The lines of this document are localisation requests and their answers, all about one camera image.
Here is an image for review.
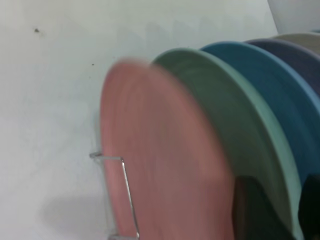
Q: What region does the green plate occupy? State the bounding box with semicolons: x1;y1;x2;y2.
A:
152;47;305;240

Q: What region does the silver wire plate rack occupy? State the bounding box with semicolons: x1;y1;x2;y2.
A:
89;151;141;240

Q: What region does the beige plate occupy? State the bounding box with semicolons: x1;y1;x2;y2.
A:
271;32;320;57

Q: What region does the blue plate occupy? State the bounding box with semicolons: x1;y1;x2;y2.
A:
199;41;320;182

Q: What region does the pink plate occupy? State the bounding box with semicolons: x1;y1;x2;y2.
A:
99;57;237;240

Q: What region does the purple plate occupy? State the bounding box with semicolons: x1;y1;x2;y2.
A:
244;38;320;95

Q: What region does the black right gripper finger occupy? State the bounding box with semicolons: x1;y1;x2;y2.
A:
232;174;296;240

